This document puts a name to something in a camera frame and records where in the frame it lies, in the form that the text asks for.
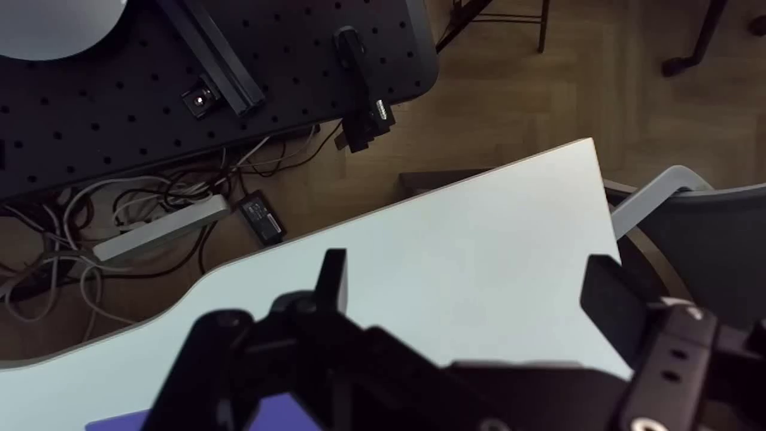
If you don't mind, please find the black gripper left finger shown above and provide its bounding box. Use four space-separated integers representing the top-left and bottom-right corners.
314 249 347 312

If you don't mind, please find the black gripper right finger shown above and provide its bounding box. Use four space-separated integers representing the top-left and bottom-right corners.
579 255 666 371

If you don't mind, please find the black power adapter brick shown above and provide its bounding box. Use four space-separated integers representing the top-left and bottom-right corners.
239 193 286 246

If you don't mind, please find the grey office chair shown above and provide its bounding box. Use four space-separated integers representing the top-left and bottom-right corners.
603 166 766 329

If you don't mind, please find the white floor power strip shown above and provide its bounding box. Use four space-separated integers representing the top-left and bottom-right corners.
94 194 229 264

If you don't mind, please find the purple paper mat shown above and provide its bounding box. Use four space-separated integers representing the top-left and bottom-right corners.
85 395 322 431

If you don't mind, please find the black perforated breadboard table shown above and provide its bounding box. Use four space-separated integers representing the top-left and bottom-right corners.
0 0 438 200

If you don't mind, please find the black camera clamp mount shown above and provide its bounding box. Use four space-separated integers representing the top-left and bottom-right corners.
332 27 396 153

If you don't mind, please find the black aluminium rail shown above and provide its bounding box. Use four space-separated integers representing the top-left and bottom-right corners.
156 0 266 118

